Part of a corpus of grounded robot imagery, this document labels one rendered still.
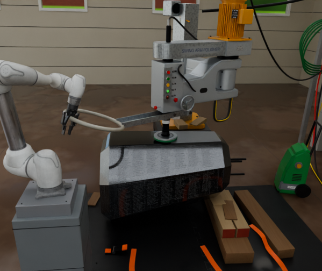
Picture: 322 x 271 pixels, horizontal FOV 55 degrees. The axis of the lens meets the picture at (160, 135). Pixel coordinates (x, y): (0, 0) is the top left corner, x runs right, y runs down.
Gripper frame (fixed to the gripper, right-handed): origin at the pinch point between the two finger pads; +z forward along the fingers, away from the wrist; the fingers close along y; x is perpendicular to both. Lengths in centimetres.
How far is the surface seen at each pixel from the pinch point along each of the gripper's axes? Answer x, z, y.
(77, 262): -57, 71, -7
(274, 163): -47, 16, 313
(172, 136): -25, -8, 93
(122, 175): -17, 32, 52
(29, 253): -38, 70, -31
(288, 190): -95, 27, 246
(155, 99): -9, -36, 73
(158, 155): -26, 10, 79
